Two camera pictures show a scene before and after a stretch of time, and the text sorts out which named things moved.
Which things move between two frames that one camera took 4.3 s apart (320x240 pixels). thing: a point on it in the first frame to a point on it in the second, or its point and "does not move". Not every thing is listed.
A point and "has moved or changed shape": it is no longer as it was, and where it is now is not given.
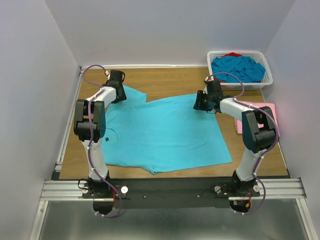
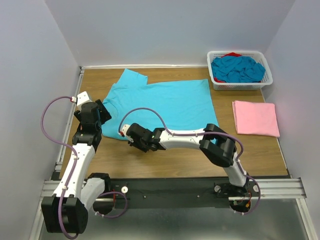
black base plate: (170, 193) does not move
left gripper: (121, 98) to (105, 115)
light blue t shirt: (164, 134) has moved or changed shape
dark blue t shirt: (246, 68) does not move
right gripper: (198, 104) to (132, 143)
